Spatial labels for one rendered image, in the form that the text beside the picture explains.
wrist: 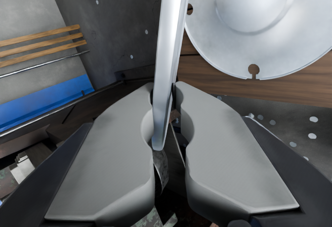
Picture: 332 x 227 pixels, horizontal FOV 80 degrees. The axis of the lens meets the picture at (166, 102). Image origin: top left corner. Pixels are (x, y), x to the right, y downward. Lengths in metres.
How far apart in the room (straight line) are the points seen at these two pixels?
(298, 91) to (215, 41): 0.17
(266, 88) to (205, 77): 0.13
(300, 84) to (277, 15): 0.12
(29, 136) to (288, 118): 0.97
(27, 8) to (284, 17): 1.84
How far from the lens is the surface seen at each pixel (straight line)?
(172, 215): 0.77
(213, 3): 0.42
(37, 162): 0.70
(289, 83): 0.40
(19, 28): 1.94
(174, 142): 0.75
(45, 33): 1.72
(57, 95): 1.88
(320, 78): 0.39
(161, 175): 0.78
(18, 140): 0.95
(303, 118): 0.83
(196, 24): 0.45
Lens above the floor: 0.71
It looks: 37 degrees down
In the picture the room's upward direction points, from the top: 121 degrees counter-clockwise
